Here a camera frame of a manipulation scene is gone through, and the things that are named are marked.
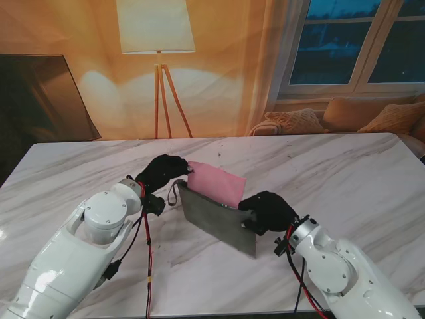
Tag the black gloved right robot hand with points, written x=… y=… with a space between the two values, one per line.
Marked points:
x=272 y=212

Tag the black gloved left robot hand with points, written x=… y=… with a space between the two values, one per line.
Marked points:
x=162 y=171

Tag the pink cloth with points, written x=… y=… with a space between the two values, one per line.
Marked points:
x=219 y=184

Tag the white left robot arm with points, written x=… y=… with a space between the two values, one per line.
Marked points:
x=73 y=259

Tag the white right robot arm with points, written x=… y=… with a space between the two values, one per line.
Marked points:
x=348 y=272

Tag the printed living room backdrop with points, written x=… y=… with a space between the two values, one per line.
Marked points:
x=216 y=83

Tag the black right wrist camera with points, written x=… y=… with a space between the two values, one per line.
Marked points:
x=281 y=246

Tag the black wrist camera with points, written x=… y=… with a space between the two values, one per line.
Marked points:
x=154 y=206
x=281 y=246

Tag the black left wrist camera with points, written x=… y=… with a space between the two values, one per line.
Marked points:
x=154 y=206

